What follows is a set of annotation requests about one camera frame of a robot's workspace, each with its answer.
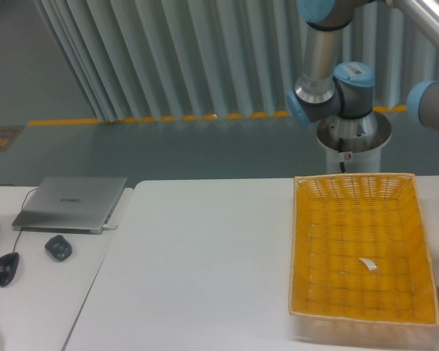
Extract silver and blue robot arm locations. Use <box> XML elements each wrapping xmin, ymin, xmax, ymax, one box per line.
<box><xmin>287</xmin><ymin>1</ymin><xmax>439</xmax><ymax>131</ymax></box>

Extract silver closed laptop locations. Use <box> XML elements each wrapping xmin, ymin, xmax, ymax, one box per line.
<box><xmin>12</xmin><ymin>177</ymin><xmax>127</xmax><ymax>234</ymax></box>

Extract yellow wicker basket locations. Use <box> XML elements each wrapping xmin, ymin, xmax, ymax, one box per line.
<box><xmin>288</xmin><ymin>173</ymin><xmax>439</xmax><ymax>326</ymax></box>

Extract small black gadget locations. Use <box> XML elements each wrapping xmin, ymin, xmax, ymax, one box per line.
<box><xmin>45</xmin><ymin>235</ymin><xmax>72</xmax><ymax>262</ymax></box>

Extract white paper label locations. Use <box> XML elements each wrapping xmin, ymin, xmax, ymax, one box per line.
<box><xmin>359</xmin><ymin>257</ymin><xmax>378</xmax><ymax>271</ymax></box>

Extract black computer mouse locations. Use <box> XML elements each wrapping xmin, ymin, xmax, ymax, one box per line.
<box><xmin>0</xmin><ymin>252</ymin><xmax>20</xmax><ymax>287</ymax></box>

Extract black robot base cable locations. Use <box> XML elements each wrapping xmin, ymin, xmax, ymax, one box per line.
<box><xmin>337</xmin><ymin>137</ymin><xmax>347</xmax><ymax>174</ymax></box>

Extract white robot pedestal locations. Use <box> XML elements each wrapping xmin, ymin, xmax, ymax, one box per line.
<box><xmin>323</xmin><ymin>146</ymin><xmax>382</xmax><ymax>174</ymax></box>

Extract black mouse cable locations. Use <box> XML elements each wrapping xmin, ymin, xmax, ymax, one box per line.
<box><xmin>0</xmin><ymin>184</ymin><xmax>40</xmax><ymax>254</ymax></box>

